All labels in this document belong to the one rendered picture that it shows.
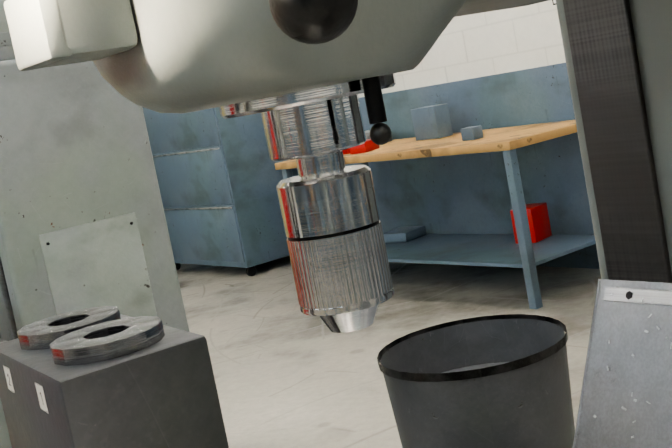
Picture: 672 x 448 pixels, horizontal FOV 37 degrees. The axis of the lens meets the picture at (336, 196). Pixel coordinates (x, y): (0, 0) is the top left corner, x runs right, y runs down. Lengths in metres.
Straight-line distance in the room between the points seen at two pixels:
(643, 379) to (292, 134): 0.45
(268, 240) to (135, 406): 7.12
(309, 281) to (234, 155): 7.28
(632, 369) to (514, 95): 5.40
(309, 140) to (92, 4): 0.12
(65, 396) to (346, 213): 0.36
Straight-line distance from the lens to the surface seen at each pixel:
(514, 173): 5.22
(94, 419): 0.79
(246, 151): 7.81
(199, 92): 0.43
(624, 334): 0.85
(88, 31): 0.42
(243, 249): 7.79
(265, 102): 0.45
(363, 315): 0.49
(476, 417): 2.38
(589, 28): 0.84
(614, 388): 0.85
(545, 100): 6.05
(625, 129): 0.83
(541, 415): 2.44
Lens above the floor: 1.31
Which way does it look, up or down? 6 degrees down
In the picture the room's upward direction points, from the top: 11 degrees counter-clockwise
